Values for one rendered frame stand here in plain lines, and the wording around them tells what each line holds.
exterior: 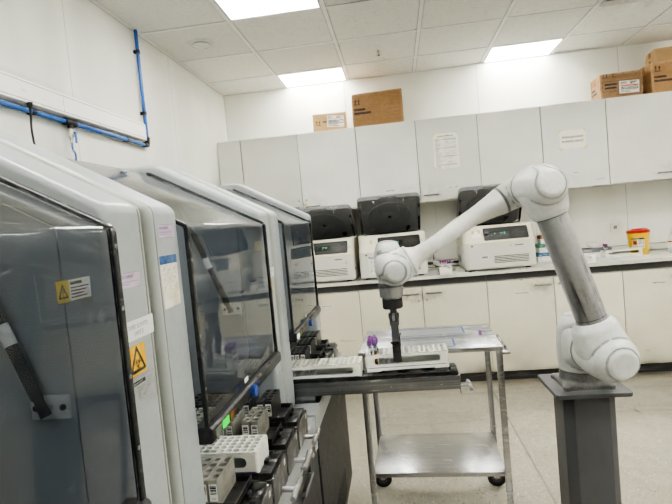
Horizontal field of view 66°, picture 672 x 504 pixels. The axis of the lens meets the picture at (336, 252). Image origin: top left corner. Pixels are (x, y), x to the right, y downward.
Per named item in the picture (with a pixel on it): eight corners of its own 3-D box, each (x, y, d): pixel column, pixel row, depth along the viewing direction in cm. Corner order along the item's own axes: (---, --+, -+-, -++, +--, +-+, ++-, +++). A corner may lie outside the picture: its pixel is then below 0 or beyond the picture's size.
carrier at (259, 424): (262, 427, 146) (260, 406, 146) (269, 426, 146) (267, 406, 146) (252, 444, 135) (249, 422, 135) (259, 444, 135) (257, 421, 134)
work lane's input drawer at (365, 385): (273, 404, 190) (271, 380, 190) (282, 391, 204) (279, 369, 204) (474, 394, 181) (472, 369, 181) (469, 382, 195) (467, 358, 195)
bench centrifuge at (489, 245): (466, 272, 411) (459, 186, 408) (457, 265, 473) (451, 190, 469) (538, 267, 404) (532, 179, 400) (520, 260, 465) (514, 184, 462)
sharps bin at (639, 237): (632, 255, 423) (631, 229, 422) (623, 254, 440) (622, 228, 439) (655, 253, 421) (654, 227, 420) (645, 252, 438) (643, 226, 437)
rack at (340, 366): (282, 384, 191) (281, 367, 191) (288, 375, 201) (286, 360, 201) (362, 379, 188) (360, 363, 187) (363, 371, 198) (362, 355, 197)
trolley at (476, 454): (367, 538, 224) (350, 353, 220) (375, 484, 270) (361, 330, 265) (527, 539, 214) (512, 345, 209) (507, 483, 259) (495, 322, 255)
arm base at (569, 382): (594, 371, 205) (593, 357, 205) (617, 389, 183) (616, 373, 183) (546, 373, 207) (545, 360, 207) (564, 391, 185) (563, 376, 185)
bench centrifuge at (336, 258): (290, 286, 429) (282, 209, 426) (305, 277, 490) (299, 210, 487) (356, 281, 421) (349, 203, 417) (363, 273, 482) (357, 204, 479)
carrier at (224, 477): (228, 480, 116) (225, 455, 116) (236, 480, 116) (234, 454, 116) (209, 509, 105) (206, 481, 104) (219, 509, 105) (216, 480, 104)
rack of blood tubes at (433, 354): (366, 372, 188) (365, 355, 187) (368, 364, 197) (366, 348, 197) (449, 366, 184) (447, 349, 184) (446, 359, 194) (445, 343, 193)
